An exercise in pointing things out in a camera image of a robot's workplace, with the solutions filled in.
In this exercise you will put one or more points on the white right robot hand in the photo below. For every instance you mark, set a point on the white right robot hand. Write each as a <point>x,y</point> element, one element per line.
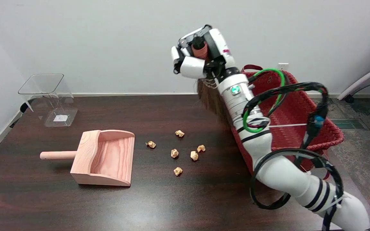
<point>193,67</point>

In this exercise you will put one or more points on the brown bristle hand broom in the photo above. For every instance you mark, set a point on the brown bristle hand broom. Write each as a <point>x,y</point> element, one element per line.
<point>215,102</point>

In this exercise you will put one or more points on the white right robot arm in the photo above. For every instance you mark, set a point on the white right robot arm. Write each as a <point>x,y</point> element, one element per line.
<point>284,176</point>

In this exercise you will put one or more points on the wooden dustpan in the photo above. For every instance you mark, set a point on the wooden dustpan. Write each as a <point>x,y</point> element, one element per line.
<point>108,160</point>

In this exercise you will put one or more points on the white zip tie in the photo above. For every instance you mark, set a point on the white zip tie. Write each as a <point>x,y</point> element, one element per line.
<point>287,125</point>

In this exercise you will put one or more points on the red woven basket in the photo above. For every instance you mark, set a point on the red woven basket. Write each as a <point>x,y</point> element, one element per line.
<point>300,109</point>

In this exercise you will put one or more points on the clear plastic container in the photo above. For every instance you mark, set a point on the clear plastic container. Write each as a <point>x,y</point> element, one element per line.
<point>59,118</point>

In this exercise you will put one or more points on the floor vent grille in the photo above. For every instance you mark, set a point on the floor vent grille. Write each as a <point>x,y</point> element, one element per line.
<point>347,124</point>

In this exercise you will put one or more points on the office chair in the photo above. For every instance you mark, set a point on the office chair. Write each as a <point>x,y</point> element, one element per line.
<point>365,78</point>

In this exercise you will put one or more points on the black floor object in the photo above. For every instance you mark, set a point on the black floor object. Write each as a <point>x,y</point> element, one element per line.
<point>22,107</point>

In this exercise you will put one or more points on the white wall outlet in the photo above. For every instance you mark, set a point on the white wall outlet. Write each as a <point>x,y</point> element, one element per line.
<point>283,66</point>

